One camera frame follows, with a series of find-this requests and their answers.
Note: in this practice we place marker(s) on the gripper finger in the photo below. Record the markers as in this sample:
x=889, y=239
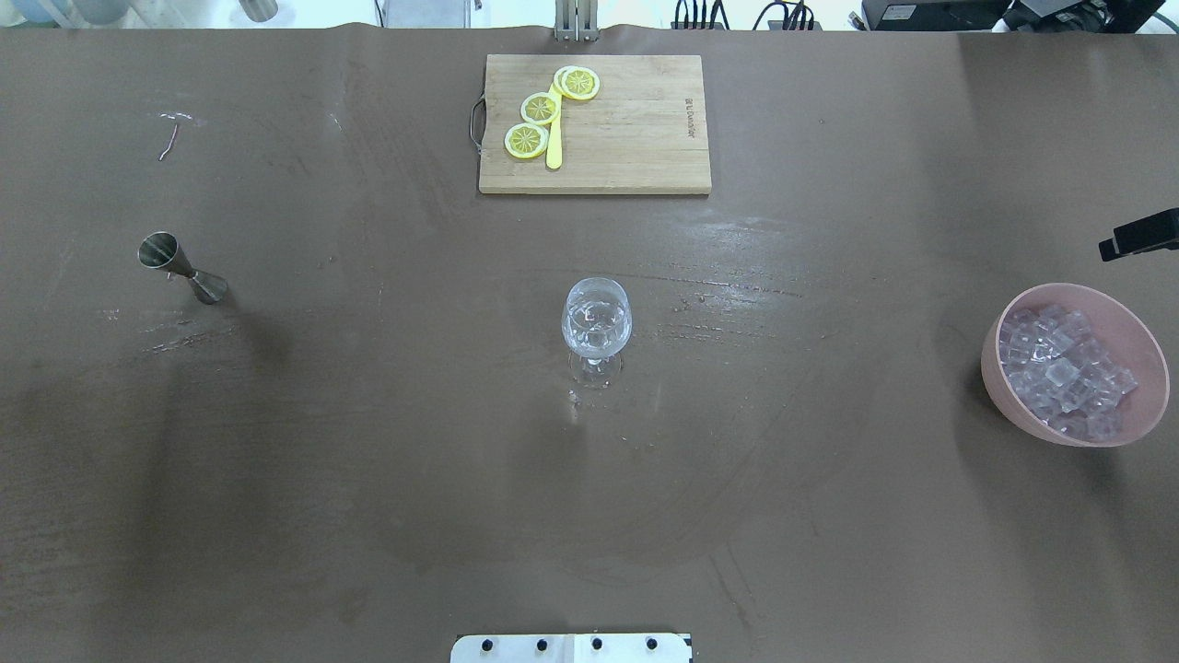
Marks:
x=1153, y=232

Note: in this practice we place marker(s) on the pink bowl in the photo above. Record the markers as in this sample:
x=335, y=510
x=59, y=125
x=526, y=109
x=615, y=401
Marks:
x=1131, y=342

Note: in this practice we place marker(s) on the middle lemon slice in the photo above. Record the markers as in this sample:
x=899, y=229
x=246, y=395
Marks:
x=541, y=108

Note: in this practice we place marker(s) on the clear wine glass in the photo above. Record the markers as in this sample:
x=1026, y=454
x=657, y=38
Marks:
x=597, y=323

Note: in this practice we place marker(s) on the wooden cutting board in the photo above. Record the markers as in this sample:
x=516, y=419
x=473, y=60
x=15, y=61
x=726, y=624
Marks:
x=644, y=133

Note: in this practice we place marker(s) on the aluminium frame post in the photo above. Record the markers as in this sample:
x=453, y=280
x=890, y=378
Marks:
x=576, y=20

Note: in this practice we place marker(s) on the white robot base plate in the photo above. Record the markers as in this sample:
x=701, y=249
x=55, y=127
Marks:
x=587, y=647

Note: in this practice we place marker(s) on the lemon slice near handle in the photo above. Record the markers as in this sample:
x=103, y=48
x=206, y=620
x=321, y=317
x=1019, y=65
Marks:
x=526, y=140

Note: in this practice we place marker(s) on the brown table mat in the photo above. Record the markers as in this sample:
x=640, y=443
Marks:
x=374, y=443

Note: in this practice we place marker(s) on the top lemon slice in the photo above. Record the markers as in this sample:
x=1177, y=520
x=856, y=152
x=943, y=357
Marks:
x=577, y=82

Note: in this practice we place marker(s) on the clear ice cubes pile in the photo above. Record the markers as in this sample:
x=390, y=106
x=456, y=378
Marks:
x=1063, y=373

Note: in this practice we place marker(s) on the steel double jigger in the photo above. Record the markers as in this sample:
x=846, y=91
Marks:
x=162, y=251

